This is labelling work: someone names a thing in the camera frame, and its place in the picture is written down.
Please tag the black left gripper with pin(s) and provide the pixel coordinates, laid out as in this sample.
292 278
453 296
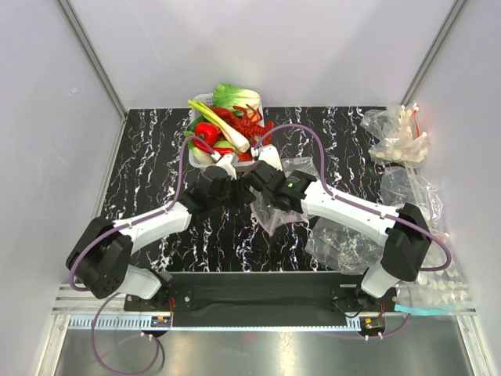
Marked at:
242 194

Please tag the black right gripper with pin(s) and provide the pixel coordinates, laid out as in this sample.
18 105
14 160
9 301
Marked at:
275 169

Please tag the clear pink zip bag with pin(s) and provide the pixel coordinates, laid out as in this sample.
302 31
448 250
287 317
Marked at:
271 218

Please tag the red bell pepper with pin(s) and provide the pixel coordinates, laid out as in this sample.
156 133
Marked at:
208 132

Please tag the long red chili pepper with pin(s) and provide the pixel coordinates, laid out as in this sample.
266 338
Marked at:
200 145

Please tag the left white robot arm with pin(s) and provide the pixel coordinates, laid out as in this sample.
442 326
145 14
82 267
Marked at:
100 260

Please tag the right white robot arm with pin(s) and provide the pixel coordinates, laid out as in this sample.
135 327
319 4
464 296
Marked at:
403 233

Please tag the clear bag right middle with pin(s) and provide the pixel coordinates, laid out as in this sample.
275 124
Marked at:
401 185

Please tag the bag of white pieces top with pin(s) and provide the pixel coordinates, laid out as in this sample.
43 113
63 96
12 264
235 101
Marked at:
398 134

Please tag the white radish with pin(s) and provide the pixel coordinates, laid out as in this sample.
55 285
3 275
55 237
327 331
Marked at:
201 157

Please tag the small red orange pepper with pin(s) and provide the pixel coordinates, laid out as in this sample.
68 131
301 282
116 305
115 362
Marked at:
245 157

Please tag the round green cabbage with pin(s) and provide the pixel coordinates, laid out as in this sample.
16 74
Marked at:
224 147

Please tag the green white leek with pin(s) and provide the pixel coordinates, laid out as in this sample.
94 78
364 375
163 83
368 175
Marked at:
239 141

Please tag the red toy lobster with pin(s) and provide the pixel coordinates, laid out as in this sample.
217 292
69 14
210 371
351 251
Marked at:
247 125

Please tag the white plastic basket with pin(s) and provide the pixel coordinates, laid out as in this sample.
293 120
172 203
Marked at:
196 117

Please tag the green napa cabbage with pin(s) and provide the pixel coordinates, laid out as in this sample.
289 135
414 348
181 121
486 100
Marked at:
233 97

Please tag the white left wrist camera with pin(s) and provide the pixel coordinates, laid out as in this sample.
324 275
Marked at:
227 162

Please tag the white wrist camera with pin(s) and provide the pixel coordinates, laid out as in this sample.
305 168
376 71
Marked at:
227 162
268 154

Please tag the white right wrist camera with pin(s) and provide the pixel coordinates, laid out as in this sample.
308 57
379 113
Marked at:
268 154

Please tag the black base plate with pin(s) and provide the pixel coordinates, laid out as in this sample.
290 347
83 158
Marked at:
262 300

